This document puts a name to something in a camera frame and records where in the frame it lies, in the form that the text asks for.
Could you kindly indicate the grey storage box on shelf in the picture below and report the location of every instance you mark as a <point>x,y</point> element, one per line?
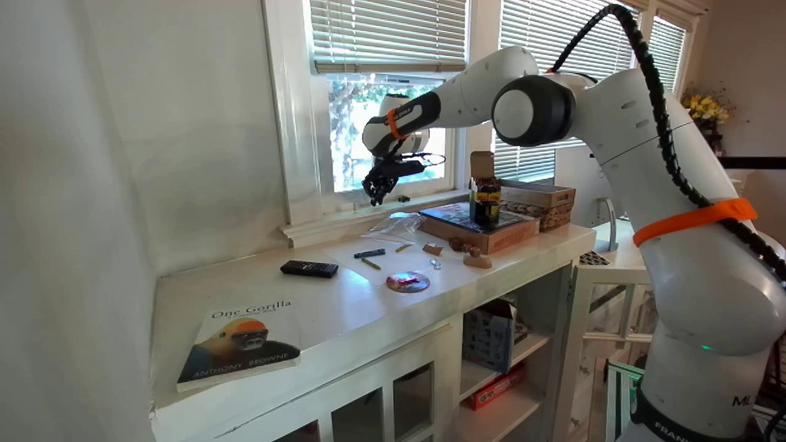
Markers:
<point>490,335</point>

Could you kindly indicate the white window blind left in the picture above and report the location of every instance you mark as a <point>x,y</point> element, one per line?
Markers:
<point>388,34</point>

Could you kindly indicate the dark cup with pens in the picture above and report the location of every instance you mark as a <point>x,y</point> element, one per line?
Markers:
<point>485,202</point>

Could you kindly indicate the white window blind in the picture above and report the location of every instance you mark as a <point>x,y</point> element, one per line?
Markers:
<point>388,34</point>
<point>545,27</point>

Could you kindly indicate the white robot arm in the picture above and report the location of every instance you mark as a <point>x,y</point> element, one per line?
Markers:
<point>717,281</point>

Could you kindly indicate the black pen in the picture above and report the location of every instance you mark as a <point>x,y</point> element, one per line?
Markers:
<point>370,253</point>

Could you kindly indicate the white window blind right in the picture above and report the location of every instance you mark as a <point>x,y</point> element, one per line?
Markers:
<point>545,27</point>

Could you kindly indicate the white monitor back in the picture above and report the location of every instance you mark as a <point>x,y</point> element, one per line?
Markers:
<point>578,170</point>

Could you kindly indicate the bird cover book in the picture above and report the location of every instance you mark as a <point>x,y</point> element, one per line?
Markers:
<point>239,340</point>

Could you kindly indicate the red book on shelf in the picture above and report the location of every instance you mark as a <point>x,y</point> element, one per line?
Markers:
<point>494,388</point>

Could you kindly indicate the wicker woven box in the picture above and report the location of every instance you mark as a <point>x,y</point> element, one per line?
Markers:
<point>549,205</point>

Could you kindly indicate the white counter cabinet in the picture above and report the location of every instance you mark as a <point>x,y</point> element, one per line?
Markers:
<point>345,319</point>

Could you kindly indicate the small brown block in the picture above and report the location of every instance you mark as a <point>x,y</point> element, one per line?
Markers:
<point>432,248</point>

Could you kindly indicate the black remote control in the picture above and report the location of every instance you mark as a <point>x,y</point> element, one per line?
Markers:
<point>309,267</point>

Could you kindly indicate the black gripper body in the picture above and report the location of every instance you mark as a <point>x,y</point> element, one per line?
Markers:
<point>386,173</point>

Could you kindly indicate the yellow flowers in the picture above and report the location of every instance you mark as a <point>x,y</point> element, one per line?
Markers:
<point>705,110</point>

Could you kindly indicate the shiny compact disc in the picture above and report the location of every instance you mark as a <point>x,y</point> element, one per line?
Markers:
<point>408,283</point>

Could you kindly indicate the clear plastic bag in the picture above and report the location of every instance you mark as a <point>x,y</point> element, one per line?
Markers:
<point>399,224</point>

